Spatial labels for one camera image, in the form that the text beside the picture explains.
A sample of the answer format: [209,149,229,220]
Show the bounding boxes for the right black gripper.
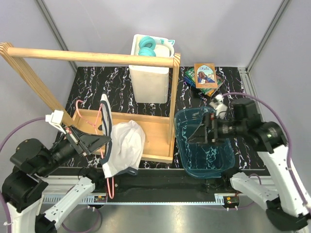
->
[187,110,245,146]

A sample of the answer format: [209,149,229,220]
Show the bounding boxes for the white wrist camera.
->
[209,94,227,119]
[45,110,66,134]

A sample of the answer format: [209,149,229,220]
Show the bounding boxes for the blue transparent plastic bin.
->
[174,107,235,179]

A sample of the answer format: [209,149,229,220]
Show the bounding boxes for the wooden clothes rack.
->
[0,42,181,164]

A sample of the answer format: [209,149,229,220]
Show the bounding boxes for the black marbled table mat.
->
[62,67,266,171]

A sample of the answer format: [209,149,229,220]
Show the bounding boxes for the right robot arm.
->
[187,95,311,232]

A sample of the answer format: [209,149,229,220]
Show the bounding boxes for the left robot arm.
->
[0,126,111,233]

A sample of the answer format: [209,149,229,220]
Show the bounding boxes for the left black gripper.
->
[37,122,112,175]

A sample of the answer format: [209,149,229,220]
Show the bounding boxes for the orange Othello book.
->
[194,63,218,89]

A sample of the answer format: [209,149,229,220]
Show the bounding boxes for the pink wire hanger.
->
[75,100,115,201]

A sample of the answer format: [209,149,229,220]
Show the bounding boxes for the teal headphones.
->
[138,36,175,57]

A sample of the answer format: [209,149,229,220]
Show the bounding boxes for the white storage box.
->
[129,34,170,104]

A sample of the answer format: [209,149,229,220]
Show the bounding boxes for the green book stack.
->
[184,68,224,97]

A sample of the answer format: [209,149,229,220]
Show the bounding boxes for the white tank top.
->
[100,93,145,178]

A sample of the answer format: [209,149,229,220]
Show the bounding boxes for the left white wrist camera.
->
[45,110,66,134]

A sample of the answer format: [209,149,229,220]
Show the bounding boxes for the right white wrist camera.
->
[209,94,227,119]

